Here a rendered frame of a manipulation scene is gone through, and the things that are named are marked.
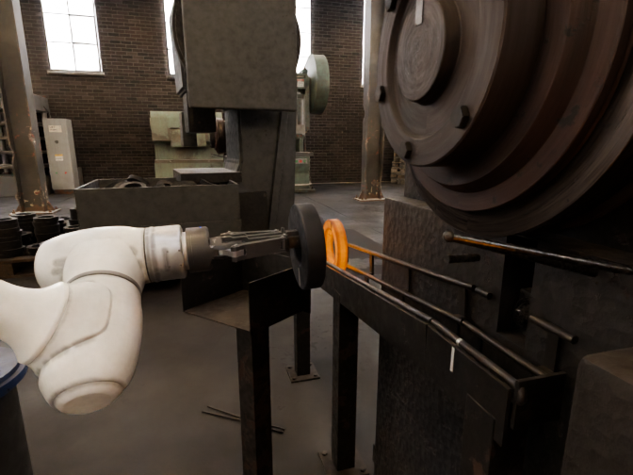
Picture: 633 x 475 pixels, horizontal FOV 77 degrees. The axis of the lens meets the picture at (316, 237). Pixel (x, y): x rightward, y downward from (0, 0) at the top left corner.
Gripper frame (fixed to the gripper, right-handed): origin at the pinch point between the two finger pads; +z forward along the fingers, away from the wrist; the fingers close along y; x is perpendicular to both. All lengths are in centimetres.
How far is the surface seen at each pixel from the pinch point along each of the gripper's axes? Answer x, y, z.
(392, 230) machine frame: -6.2, -22.0, 28.3
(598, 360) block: -5.5, 41.5, 18.5
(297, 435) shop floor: -84, -52, 6
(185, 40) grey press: 87, -234, -17
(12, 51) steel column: 162, -630, -253
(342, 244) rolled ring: -14, -43, 22
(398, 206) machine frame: 0.3, -19.1, 28.6
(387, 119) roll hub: 19.3, 10.9, 11.2
